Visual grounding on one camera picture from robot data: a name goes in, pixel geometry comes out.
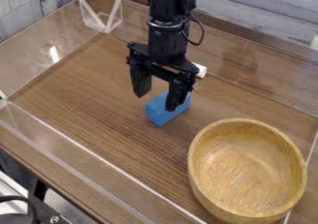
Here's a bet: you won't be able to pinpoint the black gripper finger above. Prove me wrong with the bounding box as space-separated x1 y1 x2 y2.
131 63 151 98
166 79 190 112

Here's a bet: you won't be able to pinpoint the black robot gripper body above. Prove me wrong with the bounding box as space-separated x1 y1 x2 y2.
127 43 199 90

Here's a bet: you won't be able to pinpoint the blue rectangular block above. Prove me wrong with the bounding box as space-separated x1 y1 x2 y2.
146 92 191 127

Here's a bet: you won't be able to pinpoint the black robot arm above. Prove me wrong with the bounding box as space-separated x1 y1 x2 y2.
127 0 203 112

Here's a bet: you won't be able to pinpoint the brown wooden bowl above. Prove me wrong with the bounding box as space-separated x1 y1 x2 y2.
187 118 307 224

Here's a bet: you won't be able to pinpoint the green Expo marker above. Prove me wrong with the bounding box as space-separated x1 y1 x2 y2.
192 62 207 79

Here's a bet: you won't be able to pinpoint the clear acrylic tray walls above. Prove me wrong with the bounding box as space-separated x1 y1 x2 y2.
0 0 318 224

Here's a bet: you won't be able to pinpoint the black metal table leg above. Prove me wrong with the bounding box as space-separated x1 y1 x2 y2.
33 179 48 201

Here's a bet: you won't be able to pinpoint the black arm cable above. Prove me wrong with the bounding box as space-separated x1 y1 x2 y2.
180 13 206 47

